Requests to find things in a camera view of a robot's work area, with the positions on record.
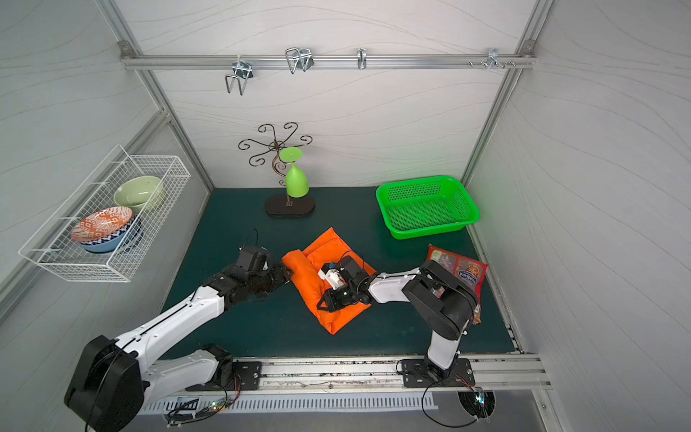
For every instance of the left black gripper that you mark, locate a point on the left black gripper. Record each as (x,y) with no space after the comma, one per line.
(273,277)

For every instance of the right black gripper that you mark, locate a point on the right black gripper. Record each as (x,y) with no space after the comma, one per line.
(329,292)

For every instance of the orange shorts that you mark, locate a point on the orange shorts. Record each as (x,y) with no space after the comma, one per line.
(306,264)

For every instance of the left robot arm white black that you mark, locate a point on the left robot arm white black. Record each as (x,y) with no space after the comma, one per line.
(116,377)

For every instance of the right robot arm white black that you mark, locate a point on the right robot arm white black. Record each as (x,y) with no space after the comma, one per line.
(441,300)

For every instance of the dark metal scroll cup stand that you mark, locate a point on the dark metal scroll cup stand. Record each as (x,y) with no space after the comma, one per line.
(280,205)

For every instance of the green plastic goblet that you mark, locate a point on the green plastic goblet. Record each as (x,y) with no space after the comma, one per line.
(296,181)

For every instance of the green plastic basket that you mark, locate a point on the green plastic basket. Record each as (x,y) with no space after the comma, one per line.
(426,206)

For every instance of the red snack packet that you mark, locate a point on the red snack packet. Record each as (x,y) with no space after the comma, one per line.
(469,271)

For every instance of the pale green bowl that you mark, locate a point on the pale green bowl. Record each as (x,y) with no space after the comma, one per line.
(141,194)

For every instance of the blue bowl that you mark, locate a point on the blue bowl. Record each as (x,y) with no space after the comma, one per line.
(110,242)

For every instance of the orange patterned bowl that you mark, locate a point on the orange patterned bowl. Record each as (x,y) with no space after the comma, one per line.
(101,223)

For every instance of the white vent grille strip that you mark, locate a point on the white vent grille strip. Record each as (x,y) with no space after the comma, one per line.
(300,402)

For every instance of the double metal hook left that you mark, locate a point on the double metal hook left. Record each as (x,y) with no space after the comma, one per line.
(241,73)

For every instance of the double metal hook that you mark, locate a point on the double metal hook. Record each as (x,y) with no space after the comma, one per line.
(299,58)
(241,73)

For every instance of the double metal hook middle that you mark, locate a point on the double metal hook middle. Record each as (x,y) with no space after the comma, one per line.
(299,58)

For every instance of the small metal hook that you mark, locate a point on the small metal hook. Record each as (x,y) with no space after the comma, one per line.
(361,59)

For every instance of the metal hook right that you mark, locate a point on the metal hook right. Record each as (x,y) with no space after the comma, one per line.
(492,61)

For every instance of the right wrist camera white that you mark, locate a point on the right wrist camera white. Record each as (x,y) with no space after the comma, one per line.
(330,273)

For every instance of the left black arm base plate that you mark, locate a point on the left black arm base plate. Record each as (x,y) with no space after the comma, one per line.
(248,375)

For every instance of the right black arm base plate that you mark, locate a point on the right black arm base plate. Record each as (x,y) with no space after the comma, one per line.
(422,372)

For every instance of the white wire wall basket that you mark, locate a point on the white wire wall basket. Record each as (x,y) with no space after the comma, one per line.
(51,247)

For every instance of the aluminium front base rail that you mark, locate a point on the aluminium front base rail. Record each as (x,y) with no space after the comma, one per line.
(336,374)

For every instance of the round floor cable port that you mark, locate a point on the round floor cable port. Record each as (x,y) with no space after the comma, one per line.
(478,403)

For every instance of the aluminium top rail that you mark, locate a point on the aluminium top rail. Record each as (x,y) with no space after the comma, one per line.
(321,61)

